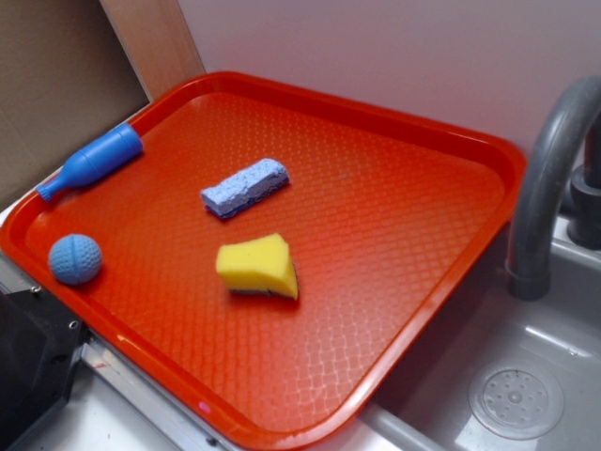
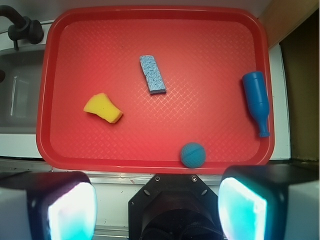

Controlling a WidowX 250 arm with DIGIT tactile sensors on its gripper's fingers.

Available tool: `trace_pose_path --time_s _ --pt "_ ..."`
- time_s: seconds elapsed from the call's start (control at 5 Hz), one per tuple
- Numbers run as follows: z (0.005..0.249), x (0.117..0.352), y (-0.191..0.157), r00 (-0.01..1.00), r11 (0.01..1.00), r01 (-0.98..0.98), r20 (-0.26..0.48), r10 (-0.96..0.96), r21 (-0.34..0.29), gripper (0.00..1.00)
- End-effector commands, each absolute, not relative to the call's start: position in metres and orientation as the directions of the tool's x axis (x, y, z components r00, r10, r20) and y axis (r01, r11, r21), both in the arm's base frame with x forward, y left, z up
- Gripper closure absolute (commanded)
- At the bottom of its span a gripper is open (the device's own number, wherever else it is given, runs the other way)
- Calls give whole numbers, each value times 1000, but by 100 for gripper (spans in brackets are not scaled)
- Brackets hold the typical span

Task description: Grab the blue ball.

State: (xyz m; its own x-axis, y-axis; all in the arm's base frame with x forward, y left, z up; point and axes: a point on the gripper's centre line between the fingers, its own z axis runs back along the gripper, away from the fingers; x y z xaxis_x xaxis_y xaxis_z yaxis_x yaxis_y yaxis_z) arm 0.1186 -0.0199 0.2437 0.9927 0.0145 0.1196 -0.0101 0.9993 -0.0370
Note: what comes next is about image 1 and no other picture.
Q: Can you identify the round sink drain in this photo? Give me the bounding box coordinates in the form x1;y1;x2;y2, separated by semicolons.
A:
468;359;564;441

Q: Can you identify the grey plastic toy sink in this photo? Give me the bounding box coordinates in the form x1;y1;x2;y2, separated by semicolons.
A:
370;220;601;451

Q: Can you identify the blue rectangular sponge block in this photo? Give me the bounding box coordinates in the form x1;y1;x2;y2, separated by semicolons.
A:
200;158;290;219

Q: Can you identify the blue plastic toy bottle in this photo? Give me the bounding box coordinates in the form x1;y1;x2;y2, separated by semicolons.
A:
36;123;143;202

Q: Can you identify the grey toy faucet spout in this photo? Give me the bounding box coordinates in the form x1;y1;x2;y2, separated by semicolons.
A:
505;75;600;301

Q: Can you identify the blue dimpled ball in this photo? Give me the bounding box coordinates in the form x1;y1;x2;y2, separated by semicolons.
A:
48;234;102;286

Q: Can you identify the orange plastic tray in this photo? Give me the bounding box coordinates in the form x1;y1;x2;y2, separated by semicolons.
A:
1;72;525;450

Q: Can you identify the brown cardboard panel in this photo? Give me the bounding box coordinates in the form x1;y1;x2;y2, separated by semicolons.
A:
1;1;147;208

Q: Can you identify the dark grey faucet handle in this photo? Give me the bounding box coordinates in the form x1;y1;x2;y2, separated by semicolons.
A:
567;112;601;249

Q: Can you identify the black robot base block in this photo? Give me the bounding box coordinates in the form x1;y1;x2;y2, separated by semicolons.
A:
1;289;86;450

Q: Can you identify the yellow sponge wedge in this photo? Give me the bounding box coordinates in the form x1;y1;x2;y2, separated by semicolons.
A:
215;233;299;300

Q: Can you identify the light wooden board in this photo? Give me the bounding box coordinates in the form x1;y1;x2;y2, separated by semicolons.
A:
100;0;206;101

